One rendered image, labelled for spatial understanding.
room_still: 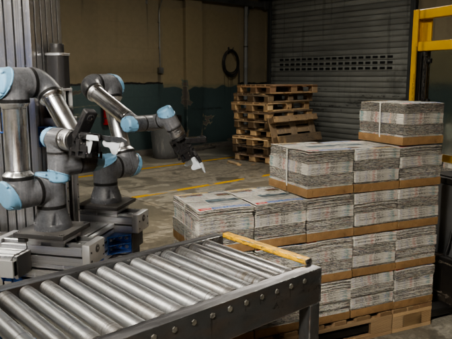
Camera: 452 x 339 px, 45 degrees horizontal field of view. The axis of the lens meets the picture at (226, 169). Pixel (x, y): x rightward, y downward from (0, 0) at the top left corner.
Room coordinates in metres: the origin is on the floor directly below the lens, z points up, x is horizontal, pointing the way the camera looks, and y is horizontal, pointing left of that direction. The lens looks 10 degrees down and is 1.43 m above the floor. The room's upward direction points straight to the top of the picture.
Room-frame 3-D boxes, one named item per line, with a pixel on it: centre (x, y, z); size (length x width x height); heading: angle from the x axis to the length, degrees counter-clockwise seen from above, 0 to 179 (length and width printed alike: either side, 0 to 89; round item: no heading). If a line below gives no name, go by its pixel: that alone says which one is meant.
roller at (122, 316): (1.50, 0.37, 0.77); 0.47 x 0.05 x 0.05; 41
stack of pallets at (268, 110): (9.61, -0.85, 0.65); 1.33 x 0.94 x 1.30; 135
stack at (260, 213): (2.82, -0.33, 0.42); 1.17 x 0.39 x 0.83; 114
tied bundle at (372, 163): (2.99, -0.72, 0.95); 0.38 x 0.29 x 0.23; 23
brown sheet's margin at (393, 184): (2.99, -0.72, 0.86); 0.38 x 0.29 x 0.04; 23
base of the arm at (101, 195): (2.65, 0.60, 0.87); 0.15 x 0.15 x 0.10
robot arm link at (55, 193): (2.17, 0.72, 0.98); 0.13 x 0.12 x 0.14; 141
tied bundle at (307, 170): (2.87, -0.45, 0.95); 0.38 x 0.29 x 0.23; 26
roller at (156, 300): (1.59, 0.27, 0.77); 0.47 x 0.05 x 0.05; 41
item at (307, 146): (2.87, -0.45, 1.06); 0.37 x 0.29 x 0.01; 26
